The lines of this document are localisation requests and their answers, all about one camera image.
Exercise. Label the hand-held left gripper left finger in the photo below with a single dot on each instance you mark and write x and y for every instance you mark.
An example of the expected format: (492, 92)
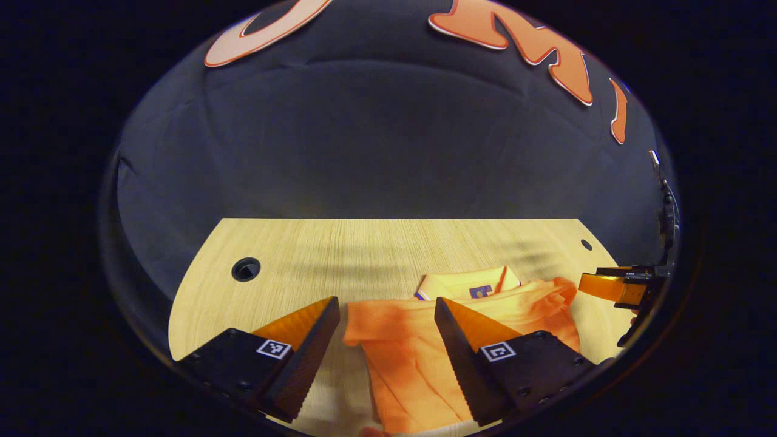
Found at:
(312, 358)

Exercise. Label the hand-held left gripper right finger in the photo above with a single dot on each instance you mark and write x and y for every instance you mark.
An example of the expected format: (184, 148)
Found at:
(461, 364)

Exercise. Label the orange T-shirt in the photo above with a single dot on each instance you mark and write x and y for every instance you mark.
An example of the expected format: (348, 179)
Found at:
(400, 358)

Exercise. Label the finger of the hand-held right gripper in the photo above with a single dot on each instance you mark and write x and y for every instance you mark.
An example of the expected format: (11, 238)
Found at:
(607, 286)

